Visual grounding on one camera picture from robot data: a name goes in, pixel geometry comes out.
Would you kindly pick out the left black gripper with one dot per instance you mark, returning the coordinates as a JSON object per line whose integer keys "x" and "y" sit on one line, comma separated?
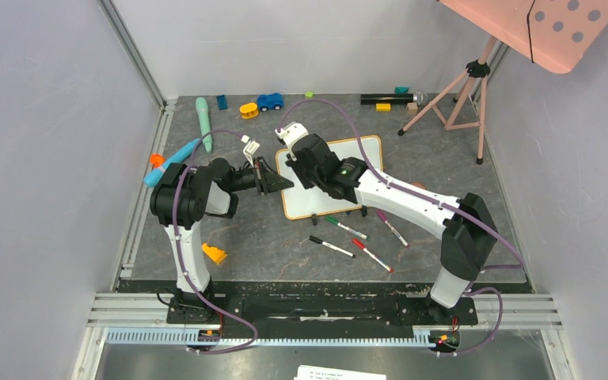
{"x": 272, "y": 181}

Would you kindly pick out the yellow flat brick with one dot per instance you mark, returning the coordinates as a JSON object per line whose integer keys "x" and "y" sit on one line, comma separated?
{"x": 383, "y": 107}

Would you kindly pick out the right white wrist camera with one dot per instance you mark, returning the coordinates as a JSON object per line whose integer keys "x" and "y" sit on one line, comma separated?
{"x": 290, "y": 135}

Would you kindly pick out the white whiteboard wooden frame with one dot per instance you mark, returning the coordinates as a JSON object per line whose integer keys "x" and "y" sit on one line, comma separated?
{"x": 300, "y": 203}

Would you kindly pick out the mint green toy crayon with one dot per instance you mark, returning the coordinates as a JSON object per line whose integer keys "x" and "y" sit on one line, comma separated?
{"x": 202, "y": 109}

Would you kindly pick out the dark blue brick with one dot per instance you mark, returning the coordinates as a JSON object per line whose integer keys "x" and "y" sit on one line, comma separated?
{"x": 222, "y": 102}

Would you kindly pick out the clear round cap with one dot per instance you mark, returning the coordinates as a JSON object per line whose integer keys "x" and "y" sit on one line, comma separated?
{"x": 420, "y": 98}

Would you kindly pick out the red capped marker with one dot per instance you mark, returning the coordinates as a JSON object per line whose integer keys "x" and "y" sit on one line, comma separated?
{"x": 361, "y": 246}

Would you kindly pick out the yellow oval toy brick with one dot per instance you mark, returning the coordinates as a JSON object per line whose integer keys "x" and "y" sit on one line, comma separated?
{"x": 249, "y": 110}

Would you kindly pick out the beige wooden cube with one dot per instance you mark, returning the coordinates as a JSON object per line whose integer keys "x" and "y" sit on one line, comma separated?
{"x": 412, "y": 108}

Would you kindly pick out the orange wedge block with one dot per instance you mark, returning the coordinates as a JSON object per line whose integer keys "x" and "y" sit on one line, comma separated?
{"x": 215, "y": 254}

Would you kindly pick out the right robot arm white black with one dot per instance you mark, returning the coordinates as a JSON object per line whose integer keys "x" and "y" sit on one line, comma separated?
{"x": 464, "y": 226}

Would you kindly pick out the black cylinder tube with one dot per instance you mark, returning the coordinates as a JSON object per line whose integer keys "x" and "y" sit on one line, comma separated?
{"x": 387, "y": 98}

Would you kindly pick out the blue toy car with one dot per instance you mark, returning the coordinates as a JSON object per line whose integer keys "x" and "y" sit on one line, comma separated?
{"x": 273, "y": 101}

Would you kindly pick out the green capped marker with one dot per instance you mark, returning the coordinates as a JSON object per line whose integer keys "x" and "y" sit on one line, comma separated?
{"x": 347, "y": 228}

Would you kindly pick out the light blue toy crayon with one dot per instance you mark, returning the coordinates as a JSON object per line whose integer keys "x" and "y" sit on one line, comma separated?
{"x": 155, "y": 175}

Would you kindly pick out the white paper sheet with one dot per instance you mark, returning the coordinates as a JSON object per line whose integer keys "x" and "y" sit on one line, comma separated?
{"x": 305, "y": 372}

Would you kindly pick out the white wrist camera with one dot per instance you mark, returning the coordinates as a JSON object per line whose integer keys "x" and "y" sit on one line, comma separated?
{"x": 290, "y": 135}
{"x": 251, "y": 146}

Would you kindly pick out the purple capped marker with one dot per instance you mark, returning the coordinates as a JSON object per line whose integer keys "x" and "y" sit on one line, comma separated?
{"x": 392, "y": 228}

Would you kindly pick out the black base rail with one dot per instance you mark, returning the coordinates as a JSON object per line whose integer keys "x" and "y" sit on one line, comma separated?
{"x": 308, "y": 310}

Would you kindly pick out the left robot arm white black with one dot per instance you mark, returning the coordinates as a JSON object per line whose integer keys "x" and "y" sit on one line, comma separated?
{"x": 185, "y": 195}

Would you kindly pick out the black capped marker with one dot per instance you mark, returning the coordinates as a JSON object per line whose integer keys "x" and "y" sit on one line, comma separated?
{"x": 328, "y": 245}

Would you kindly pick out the small orange block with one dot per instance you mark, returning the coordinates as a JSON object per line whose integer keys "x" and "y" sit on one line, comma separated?
{"x": 156, "y": 160}

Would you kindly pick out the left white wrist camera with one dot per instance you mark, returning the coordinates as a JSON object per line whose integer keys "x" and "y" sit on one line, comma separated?
{"x": 251, "y": 146}

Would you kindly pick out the pink music stand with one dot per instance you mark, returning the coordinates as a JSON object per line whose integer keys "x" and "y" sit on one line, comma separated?
{"x": 552, "y": 34}

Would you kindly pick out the orange half-round brick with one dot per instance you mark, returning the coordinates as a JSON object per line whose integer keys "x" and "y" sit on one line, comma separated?
{"x": 418, "y": 185}

